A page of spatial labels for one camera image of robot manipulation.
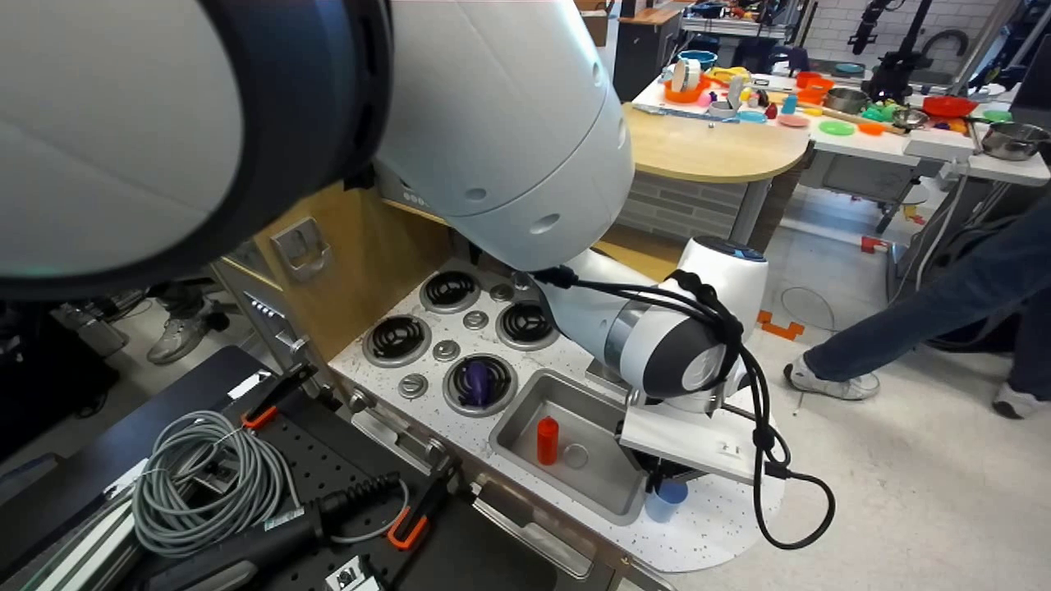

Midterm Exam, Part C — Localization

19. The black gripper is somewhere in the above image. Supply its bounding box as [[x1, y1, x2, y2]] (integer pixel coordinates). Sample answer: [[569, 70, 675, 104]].
[[642, 457, 708, 491]]

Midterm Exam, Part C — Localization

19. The white cylindrical bin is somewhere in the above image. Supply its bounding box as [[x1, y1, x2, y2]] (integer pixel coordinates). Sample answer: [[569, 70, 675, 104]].
[[675, 235, 773, 335]]

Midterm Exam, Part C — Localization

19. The grey sink basin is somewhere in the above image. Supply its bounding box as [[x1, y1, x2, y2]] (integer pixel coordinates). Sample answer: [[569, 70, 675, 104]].
[[491, 367, 650, 524]]

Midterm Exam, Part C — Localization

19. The orange floor bracket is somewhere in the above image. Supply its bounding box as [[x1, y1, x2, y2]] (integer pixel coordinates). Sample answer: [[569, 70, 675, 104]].
[[757, 309, 808, 343]]

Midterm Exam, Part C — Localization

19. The white toy kitchen sink stove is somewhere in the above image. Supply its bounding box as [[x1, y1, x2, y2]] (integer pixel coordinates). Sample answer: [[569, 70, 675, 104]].
[[326, 253, 783, 578]]

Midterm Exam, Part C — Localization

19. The metal bowl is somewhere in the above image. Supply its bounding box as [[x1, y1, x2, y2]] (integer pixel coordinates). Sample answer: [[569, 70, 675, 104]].
[[977, 120, 1051, 165]]

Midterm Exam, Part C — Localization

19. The red plastic bowl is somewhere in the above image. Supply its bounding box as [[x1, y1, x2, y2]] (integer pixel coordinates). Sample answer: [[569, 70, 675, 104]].
[[921, 91, 982, 126]]

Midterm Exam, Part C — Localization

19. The grey background desk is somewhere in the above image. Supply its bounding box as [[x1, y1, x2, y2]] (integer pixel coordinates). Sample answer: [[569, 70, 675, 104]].
[[803, 111, 1051, 299]]

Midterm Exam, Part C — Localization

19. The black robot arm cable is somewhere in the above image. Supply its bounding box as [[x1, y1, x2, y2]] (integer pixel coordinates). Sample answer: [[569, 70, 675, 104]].
[[533, 262, 842, 556]]

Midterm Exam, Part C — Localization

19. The large orange clamp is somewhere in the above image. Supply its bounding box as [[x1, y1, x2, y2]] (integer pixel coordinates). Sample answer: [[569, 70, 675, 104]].
[[383, 506, 435, 556]]

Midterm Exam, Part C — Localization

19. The light blue plastic cup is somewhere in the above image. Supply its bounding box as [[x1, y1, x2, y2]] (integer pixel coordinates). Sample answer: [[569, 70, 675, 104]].
[[642, 471, 698, 524]]

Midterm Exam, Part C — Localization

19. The tall wooden toy kitchen cabinet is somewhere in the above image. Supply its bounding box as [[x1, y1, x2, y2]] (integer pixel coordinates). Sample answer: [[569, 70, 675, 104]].
[[211, 179, 471, 372]]

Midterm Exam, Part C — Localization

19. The coiled grey cable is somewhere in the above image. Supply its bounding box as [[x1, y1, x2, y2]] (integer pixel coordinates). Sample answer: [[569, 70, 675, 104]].
[[129, 407, 307, 562]]

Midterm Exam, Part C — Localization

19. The long rounded wooden shelf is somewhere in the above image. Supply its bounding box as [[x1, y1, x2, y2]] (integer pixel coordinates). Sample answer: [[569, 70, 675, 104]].
[[620, 100, 815, 190]]

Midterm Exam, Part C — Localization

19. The white sneaker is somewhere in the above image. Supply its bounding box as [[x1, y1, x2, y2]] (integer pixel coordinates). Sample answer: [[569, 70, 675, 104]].
[[783, 354, 885, 402]]

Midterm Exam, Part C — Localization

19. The silver wrist camera block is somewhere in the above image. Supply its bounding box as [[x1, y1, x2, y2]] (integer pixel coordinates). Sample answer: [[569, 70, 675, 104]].
[[619, 402, 764, 482]]

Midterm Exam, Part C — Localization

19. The orange plastic bowl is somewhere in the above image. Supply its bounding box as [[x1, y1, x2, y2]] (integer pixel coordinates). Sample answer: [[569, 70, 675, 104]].
[[796, 70, 838, 111]]

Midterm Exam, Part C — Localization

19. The person leg in jeans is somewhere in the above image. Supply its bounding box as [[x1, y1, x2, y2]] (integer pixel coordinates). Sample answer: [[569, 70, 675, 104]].
[[803, 201, 1051, 399]]

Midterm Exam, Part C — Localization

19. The grey oven door handle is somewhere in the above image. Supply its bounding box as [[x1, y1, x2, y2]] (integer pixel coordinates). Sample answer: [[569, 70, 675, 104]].
[[366, 399, 464, 463]]

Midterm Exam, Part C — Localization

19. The grey sneaker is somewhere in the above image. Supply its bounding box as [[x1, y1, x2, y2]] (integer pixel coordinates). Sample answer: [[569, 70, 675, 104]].
[[990, 376, 1051, 424]]

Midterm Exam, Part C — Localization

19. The black perforated robot platform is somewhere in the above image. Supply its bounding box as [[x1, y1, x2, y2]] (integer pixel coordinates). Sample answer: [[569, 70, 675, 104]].
[[0, 343, 572, 591]]

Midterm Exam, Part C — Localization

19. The red plastic cylinder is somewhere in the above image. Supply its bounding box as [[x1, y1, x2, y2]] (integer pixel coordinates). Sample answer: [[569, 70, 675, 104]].
[[533, 415, 565, 469]]

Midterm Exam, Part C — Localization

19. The small orange clamp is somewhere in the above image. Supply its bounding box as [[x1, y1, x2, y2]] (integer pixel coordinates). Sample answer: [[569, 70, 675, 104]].
[[241, 399, 282, 432]]

